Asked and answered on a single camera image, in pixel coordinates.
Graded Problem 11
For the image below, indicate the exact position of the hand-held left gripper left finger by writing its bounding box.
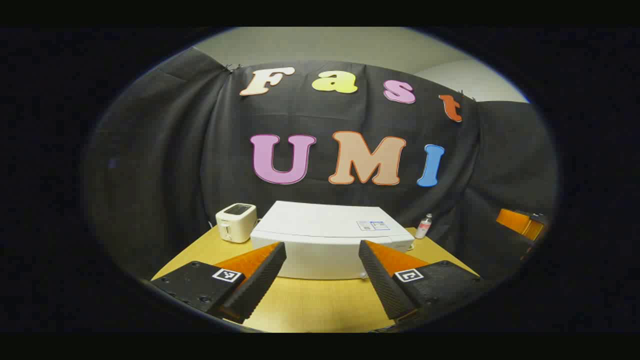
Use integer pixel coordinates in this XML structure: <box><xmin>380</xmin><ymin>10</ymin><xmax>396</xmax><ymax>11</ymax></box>
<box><xmin>150</xmin><ymin>241</ymin><xmax>287</xmax><ymax>325</ymax></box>

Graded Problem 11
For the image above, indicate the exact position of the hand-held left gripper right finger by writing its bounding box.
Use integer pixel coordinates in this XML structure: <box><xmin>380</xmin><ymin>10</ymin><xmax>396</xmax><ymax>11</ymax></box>
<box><xmin>358</xmin><ymin>240</ymin><xmax>493</xmax><ymax>321</ymax></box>

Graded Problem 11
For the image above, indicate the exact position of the white microwave oven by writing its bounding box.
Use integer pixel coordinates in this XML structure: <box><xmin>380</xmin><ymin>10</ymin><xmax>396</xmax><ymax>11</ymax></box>
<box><xmin>250</xmin><ymin>201</ymin><xmax>416</xmax><ymax>281</ymax></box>

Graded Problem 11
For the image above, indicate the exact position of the white toaster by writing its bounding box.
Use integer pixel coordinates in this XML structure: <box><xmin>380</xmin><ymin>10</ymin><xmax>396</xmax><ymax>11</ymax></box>
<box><xmin>215</xmin><ymin>203</ymin><xmax>258</xmax><ymax>244</ymax></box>

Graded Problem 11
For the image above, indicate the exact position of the small clear pink-label bottle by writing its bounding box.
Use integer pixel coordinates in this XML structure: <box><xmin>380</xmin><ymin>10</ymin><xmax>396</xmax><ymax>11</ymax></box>
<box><xmin>415</xmin><ymin>213</ymin><xmax>433</xmax><ymax>240</ymax></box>

